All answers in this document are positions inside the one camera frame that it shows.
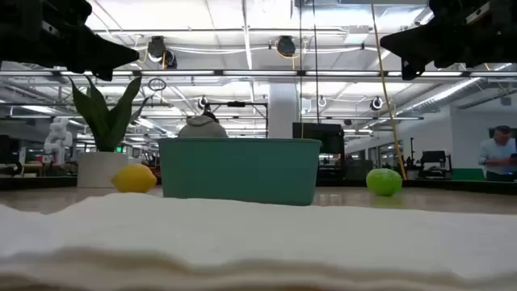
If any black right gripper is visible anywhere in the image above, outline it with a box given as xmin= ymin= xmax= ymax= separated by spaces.
xmin=379 ymin=0 xmax=517 ymax=82

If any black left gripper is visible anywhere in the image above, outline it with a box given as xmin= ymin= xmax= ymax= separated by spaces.
xmin=0 ymin=0 xmax=141 ymax=82

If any yellow lemon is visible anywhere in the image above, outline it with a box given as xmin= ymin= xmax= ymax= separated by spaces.
xmin=110 ymin=162 xmax=158 ymax=194

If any green lettuce head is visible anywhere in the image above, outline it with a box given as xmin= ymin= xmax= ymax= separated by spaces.
xmin=365 ymin=167 xmax=404 ymax=197

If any teal plastic tupperware container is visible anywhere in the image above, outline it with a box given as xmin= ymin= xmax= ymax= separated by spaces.
xmin=158 ymin=137 xmax=323 ymax=207

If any green leafy plant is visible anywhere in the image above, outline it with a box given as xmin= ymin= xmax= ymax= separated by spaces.
xmin=69 ymin=75 xmax=151 ymax=153

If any white robot figure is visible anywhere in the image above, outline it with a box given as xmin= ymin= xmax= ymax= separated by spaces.
xmin=43 ymin=116 xmax=74 ymax=166

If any black workstation monitor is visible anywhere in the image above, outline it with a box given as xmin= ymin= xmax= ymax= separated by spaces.
xmin=419 ymin=150 xmax=453 ymax=179

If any white plant pot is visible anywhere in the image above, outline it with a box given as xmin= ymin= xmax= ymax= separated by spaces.
xmin=76 ymin=151 xmax=130 ymax=189

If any person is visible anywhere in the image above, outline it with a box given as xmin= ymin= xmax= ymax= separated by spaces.
xmin=477 ymin=124 xmax=517 ymax=182
xmin=177 ymin=111 xmax=229 ymax=139

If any white folded cloth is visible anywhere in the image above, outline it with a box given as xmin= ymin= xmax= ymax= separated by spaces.
xmin=0 ymin=192 xmax=517 ymax=291

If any yellow hanging cable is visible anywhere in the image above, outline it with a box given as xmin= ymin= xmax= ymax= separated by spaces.
xmin=370 ymin=3 xmax=408 ymax=181

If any black metal table frame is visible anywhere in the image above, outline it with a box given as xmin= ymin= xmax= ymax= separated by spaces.
xmin=0 ymin=175 xmax=517 ymax=196

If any black rig frame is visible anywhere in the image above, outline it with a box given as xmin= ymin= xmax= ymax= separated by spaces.
xmin=204 ymin=100 xmax=270 ymax=139

